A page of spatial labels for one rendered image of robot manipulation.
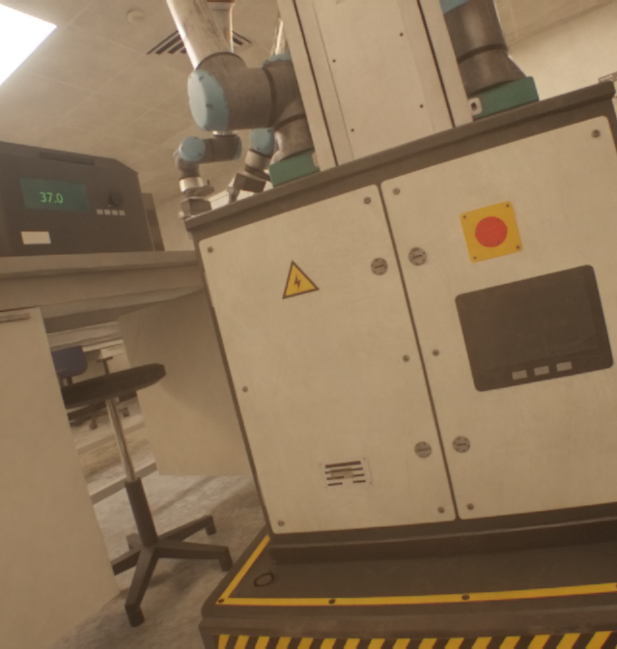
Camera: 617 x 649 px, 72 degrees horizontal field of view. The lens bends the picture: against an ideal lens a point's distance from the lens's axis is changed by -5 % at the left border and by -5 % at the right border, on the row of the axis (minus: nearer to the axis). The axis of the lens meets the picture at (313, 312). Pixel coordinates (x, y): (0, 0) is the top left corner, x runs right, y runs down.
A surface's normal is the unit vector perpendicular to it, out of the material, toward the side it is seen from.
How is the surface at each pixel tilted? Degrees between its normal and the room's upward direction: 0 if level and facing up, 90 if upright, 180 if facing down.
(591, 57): 90
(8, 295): 90
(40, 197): 90
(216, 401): 90
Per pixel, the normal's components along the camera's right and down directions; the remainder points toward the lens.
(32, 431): 0.84, -0.20
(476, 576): -0.24, -0.97
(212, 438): -0.48, 0.14
